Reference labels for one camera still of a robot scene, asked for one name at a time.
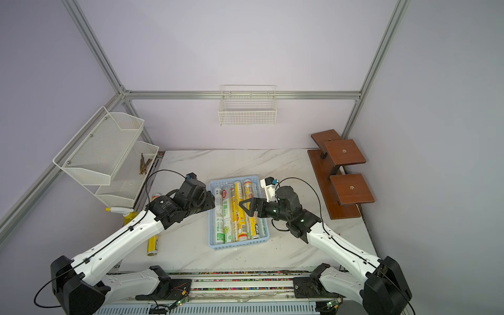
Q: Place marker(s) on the yellow red chef wrap roll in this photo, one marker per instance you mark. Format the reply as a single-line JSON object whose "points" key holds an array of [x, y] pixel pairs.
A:
{"points": [[242, 228]]}

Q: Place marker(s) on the brown clips in basket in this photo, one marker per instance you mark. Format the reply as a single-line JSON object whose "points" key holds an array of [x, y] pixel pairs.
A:
{"points": [[144, 164]]}

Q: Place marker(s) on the white green grape wrap roll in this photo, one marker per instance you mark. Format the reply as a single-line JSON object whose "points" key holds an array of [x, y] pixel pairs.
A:
{"points": [[229, 235]]}

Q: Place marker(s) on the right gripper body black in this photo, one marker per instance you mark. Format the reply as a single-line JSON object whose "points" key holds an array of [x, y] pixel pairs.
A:
{"points": [[273, 210]]}

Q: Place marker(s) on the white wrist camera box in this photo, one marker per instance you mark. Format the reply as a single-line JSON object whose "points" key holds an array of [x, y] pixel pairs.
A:
{"points": [[269, 186]]}

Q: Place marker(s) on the white wire wall basket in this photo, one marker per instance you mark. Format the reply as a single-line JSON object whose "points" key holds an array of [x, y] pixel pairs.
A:
{"points": [[247, 105]]}

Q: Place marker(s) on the light blue plastic basket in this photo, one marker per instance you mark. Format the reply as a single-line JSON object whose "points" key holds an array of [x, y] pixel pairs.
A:
{"points": [[230, 182]]}

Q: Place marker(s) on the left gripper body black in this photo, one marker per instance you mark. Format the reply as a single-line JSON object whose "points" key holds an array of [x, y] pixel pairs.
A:
{"points": [[205, 203]]}

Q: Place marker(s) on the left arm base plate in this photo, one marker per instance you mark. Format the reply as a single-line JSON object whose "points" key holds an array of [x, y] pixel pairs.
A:
{"points": [[173, 290]]}

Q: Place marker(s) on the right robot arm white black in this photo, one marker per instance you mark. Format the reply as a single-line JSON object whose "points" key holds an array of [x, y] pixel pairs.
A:
{"points": [[379, 285]]}

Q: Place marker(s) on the yellow blue label wrap roll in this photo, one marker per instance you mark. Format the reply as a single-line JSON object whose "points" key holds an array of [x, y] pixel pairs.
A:
{"points": [[253, 225]]}

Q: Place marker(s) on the brown wooden tiered stand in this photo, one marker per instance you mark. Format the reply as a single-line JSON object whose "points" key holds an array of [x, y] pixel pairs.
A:
{"points": [[343, 192]]}

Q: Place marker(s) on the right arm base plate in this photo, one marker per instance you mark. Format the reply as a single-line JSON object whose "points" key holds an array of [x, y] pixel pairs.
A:
{"points": [[308, 288]]}

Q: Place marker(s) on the lower white mesh shelf basket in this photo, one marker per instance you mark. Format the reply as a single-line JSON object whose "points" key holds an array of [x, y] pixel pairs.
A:
{"points": [[127, 184]]}

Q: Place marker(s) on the yellow icon wrap roll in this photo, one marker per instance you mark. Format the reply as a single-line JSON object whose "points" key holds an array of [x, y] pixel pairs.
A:
{"points": [[153, 245]]}

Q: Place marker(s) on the upper white mesh shelf basket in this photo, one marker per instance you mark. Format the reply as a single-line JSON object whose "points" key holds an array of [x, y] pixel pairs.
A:
{"points": [[95, 154]]}

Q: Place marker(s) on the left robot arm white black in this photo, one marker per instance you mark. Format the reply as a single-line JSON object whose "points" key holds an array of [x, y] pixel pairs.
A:
{"points": [[82, 284]]}

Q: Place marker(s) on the white mesh shelf basket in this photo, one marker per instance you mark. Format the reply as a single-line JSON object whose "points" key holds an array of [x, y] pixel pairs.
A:
{"points": [[95, 154], [127, 184]]}

